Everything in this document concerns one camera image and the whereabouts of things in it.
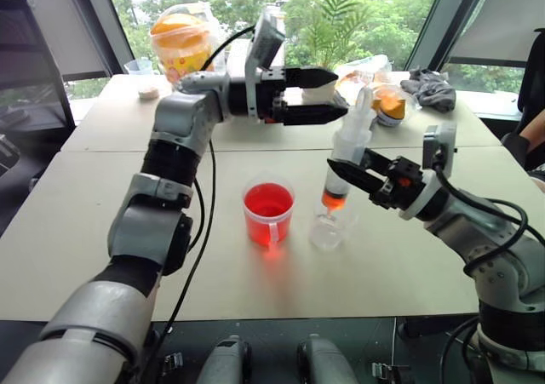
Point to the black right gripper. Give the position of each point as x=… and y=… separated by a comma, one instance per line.
x=400, y=184

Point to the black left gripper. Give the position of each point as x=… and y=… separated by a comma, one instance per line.
x=272, y=79

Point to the clear plastic syringe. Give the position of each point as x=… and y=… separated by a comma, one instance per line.
x=349, y=141

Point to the person forearm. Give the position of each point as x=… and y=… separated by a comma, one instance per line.
x=530, y=143

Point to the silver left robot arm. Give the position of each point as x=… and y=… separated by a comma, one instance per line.
x=136, y=230

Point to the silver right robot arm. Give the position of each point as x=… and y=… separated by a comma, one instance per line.
x=502, y=248

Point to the empty clear plastic cup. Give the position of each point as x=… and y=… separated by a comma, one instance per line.
x=330, y=235

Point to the cup with red liquid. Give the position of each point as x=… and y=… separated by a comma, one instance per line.
x=268, y=220

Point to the clear measuring cup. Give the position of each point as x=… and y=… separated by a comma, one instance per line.
x=138, y=67

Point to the clear plastic bag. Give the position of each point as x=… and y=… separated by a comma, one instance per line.
x=366, y=71

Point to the orange and white packet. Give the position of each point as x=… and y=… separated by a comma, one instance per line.
x=389, y=107

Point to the green potted plant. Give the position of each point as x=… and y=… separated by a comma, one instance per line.
x=334, y=26

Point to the grey cloth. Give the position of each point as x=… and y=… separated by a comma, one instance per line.
x=430, y=88

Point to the orange-lidded tub in bag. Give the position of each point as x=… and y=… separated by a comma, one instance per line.
x=183, y=47

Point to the small round beige object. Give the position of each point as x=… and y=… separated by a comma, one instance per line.
x=147, y=93

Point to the dark rounded grey shape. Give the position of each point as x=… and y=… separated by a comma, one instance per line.
x=225, y=360
x=325, y=360

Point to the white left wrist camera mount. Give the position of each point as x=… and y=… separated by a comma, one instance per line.
x=255, y=73

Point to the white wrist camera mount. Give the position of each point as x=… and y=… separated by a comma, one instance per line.
x=255, y=73
x=443, y=141

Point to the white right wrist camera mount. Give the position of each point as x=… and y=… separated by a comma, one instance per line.
x=443, y=141

